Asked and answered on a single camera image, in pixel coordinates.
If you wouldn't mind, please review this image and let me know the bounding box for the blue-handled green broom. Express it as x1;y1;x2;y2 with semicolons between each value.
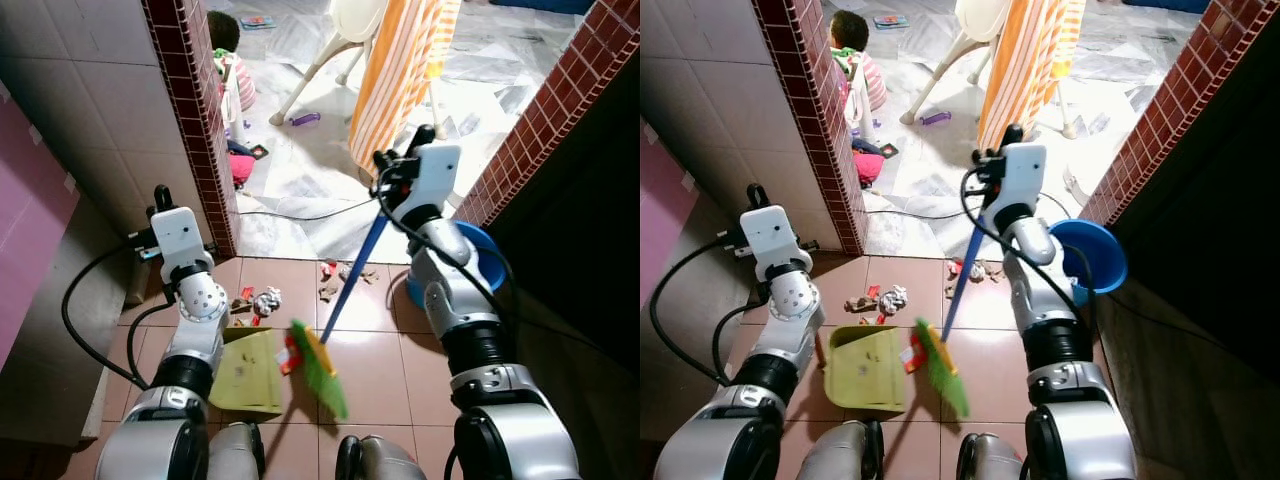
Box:
289;205;391;420
914;222;984;420

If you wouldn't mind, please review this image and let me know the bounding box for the orange striped cloth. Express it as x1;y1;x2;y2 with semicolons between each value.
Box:
977;0;1087;153
346;0;464;183

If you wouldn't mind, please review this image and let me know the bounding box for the pink cabinet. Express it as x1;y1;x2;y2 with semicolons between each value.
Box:
640;118;700;313
0;96;81;373

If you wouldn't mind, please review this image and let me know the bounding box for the pink red toy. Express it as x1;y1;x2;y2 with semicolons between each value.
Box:
228;140;269;191
851;138;899;189

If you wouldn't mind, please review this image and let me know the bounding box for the white plastic chair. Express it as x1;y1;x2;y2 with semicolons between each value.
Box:
269;0;388;128
899;0;1011;128

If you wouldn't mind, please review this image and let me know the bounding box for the brown and red litter pile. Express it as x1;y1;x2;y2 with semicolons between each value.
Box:
945;257;1006;299
318;259;381;302

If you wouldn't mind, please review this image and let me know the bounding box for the blue plastic basin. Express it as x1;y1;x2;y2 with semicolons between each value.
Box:
404;221;509;309
1048;218;1129;297

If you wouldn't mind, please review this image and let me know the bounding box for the sitting child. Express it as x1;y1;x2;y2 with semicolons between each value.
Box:
206;11;257;113
829;9;888;113

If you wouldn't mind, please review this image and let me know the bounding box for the yellow-green plastic dustpan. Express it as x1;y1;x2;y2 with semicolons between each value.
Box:
207;327;285;415
821;324;907;412

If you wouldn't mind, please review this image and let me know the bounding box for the silver robot left leg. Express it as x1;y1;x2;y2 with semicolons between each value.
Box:
798;419;887;480
205;420;267;480

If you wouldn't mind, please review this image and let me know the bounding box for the silver robot leg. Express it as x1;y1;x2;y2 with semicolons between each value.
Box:
798;419;887;480
334;433;429;480
954;431;1029;480
205;420;267;480

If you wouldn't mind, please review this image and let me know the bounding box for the silver robot right leg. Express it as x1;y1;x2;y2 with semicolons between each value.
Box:
334;433;429;480
954;431;1029;480

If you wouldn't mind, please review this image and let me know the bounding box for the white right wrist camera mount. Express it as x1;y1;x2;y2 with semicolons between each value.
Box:
990;143;1048;212
404;143;463;217

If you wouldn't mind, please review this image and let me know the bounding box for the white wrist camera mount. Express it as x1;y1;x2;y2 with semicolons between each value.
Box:
990;143;1048;212
404;143;463;217
739;205;812;283
149;207;214;287

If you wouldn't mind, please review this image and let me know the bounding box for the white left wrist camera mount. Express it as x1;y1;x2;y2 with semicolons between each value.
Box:
149;207;214;287
739;205;812;283

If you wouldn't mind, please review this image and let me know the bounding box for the thin black floor cable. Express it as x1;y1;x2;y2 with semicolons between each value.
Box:
236;196;379;223

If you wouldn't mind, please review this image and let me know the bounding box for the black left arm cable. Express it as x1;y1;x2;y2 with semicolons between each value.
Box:
61;243;179;391
648;238;771;387

